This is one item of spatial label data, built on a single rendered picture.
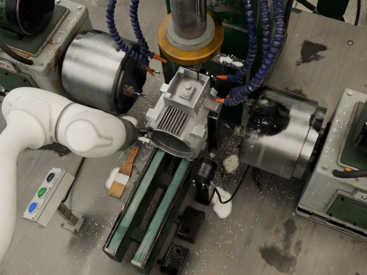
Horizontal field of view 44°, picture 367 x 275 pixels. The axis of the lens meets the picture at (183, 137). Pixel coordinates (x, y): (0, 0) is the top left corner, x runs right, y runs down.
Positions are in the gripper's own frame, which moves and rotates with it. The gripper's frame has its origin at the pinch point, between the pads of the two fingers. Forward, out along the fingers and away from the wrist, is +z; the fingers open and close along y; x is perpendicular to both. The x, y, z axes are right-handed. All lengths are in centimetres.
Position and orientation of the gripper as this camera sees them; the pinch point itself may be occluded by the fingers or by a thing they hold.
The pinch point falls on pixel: (145, 132)
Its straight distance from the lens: 136.5
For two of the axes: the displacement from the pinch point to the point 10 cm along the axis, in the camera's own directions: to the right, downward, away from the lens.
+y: -9.1, -3.4, 2.3
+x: -3.2, 9.4, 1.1
